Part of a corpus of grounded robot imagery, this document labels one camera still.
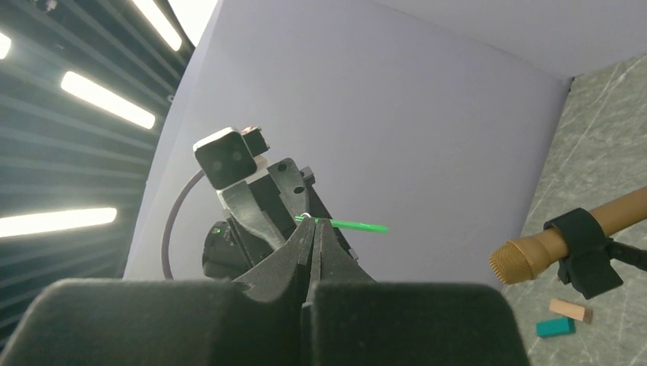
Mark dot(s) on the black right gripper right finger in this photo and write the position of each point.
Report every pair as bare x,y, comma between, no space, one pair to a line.
350,319

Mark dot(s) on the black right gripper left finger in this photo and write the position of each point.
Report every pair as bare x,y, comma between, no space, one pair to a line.
253,320

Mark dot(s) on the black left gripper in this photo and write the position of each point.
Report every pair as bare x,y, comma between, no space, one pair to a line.
239,202

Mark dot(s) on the green plastic key tag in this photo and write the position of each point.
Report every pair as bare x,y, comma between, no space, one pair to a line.
358,226

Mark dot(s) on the teal wooden block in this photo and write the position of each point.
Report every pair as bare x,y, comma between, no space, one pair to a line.
555,327

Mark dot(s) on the tan wooden block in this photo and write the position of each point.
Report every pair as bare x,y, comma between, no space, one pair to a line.
571,310

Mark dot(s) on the gold microphone on black stand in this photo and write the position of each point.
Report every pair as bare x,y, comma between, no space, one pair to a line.
581,243

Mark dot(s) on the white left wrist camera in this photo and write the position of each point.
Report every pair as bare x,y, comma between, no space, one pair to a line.
231,155

